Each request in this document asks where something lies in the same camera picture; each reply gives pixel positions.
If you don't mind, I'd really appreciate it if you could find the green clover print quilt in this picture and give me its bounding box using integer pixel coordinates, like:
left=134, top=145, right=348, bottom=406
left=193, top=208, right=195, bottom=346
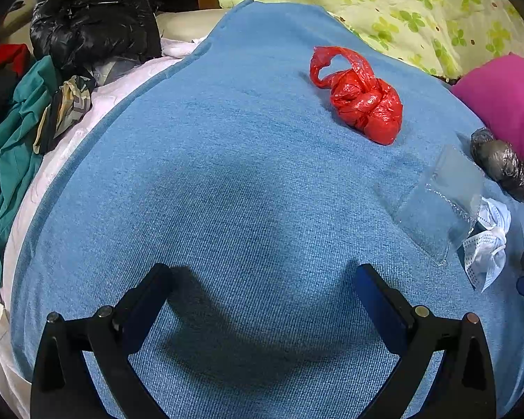
left=218, top=0, right=524, bottom=81

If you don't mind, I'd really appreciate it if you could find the magenta pillow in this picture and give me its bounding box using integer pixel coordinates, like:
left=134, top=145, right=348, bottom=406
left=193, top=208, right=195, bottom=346
left=451, top=52, right=524, bottom=171

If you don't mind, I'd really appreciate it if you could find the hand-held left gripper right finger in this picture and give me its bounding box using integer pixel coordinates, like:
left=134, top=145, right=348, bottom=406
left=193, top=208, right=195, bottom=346
left=354, top=263, right=497, bottom=419

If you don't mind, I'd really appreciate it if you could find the black plastic bag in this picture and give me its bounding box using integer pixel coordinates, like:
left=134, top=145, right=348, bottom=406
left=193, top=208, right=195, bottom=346
left=470, top=127, right=524, bottom=204

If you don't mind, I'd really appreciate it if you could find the blue blanket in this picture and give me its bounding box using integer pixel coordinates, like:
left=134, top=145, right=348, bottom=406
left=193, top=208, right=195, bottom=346
left=9, top=0, right=524, bottom=419

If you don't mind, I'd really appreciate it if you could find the red garment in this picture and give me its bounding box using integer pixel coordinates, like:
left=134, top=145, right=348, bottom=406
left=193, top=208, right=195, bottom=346
left=0, top=44, right=29, bottom=75

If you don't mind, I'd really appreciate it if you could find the clear plastic wrapper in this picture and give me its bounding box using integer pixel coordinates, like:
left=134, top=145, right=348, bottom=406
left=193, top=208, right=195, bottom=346
left=393, top=145, right=485, bottom=266

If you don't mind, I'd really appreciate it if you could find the black puffer jacket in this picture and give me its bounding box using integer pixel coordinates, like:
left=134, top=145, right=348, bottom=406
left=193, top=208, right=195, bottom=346
left=30, top=0, right=163, bottom=71

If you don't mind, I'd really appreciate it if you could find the white face mask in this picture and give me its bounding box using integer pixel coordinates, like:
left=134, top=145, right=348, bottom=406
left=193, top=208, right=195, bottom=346
left=460, top=197, right=512, bottom=293

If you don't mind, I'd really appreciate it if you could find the knotted red plastic bag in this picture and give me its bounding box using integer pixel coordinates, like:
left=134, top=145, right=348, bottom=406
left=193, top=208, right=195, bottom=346
left=310, top=46, right=403, bottom=146

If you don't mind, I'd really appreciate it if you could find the white bed sheet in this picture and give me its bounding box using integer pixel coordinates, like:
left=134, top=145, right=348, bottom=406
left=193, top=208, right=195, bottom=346
left=0, top=37, right=210, bottom=419

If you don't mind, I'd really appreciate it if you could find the beige cushion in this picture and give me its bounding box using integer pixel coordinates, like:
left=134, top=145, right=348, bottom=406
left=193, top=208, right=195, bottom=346
left=155, top=9, right=228, bottom=44

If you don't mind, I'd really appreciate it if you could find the teal jacket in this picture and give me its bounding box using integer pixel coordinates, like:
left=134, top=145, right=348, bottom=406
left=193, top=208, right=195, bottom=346
left=0, top=54, right=64, bottom=302

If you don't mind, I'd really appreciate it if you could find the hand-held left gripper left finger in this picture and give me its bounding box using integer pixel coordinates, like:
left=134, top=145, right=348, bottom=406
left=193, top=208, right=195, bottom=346
left=30, top=263, right=175, bottom=419

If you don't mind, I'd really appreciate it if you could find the black garment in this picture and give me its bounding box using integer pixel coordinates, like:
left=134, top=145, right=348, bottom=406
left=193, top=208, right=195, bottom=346
left=0, top=70, right=27, bottom=140

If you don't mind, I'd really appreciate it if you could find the patterned scarf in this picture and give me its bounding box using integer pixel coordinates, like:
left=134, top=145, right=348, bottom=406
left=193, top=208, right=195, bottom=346
left=32, top=74, right=97, bottom=154

